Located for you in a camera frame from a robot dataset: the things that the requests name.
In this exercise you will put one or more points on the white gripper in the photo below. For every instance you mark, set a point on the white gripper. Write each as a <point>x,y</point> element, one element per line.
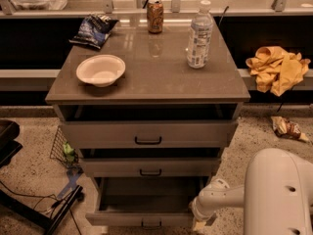
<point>202,209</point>

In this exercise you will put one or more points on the grey bottom drawer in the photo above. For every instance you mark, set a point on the grey bottom drawer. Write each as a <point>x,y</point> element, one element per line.
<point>149,202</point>

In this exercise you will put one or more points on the grey drawer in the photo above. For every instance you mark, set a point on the grey drawer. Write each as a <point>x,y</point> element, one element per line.
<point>149,202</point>
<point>150,167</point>
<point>149,134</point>

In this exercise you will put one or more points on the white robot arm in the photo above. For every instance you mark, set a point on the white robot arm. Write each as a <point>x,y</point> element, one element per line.
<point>277,196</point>

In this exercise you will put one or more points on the grey middle drawer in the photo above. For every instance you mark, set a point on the grey middle drawer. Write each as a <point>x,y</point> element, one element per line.
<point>150,167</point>

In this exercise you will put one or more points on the grey drawer cabinet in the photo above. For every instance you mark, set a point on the grey drawer cabinet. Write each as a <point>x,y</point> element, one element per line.
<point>157,84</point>

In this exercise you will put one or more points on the grey top drawer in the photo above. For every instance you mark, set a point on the grey top drawer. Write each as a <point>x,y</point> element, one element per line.
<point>149,134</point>

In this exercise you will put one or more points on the crumpled snack wrapper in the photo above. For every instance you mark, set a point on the crumpled snack wrapper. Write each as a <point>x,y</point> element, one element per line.
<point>285,128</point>

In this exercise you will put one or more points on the blue tape on floor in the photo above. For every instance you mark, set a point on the blue tape on floor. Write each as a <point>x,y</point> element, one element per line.
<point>72,177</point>

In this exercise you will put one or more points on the green object in basket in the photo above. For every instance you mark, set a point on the green object in basket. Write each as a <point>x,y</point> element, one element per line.
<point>69,152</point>

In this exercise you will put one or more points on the yellow cloth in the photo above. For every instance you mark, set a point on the yellow cloth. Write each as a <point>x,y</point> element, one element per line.
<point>277,70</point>

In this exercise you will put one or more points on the black stand leg left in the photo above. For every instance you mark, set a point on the black stand leg left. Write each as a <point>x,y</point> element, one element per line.
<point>48,223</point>

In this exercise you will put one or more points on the white paper bowl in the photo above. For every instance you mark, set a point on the white paper bowl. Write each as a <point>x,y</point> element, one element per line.
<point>101,70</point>

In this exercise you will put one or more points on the clear plastic water bottle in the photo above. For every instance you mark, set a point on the clear plastic water bottle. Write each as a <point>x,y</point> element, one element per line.
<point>199,36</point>

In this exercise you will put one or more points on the black chair base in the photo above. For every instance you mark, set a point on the black chair base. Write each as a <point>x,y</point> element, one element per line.
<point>9,131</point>

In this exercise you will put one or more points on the orange soda can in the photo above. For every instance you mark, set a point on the orange soda can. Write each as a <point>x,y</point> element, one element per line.
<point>155,16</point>

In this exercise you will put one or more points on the blue chip bag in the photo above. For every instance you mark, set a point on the blue chip bag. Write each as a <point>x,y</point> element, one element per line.
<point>94,31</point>

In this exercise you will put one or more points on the wire mesh basket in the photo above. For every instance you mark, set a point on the wire mesh basket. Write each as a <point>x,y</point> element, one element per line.
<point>57,153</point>

